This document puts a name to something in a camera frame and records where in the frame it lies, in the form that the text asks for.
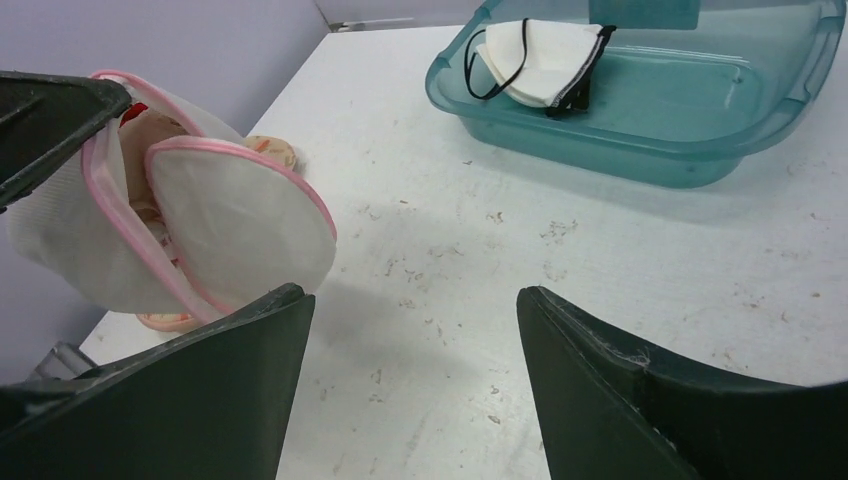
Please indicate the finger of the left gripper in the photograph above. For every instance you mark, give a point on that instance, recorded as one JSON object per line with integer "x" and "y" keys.
{"x": 45, "y": 119}

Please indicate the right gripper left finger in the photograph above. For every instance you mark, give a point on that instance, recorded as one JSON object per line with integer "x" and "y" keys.
{"x": 210, "y": 404}

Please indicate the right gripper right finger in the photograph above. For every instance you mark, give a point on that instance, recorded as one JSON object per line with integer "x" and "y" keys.
{"x": 612, "y": 405}

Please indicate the white mesh laundry bag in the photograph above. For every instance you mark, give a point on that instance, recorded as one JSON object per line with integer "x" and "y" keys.
{"x": 240, "y": 223}

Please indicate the floral beige laundry bag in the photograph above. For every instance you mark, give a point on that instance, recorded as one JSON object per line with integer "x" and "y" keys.
{"x": 280, "y": 152}

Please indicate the white bra with black trim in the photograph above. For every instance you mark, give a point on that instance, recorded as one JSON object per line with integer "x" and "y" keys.
{"x": 540, "y": 64}

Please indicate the teal plastic bin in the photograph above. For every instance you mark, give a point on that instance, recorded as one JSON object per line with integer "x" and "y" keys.
{"x": 683, "y": 92}

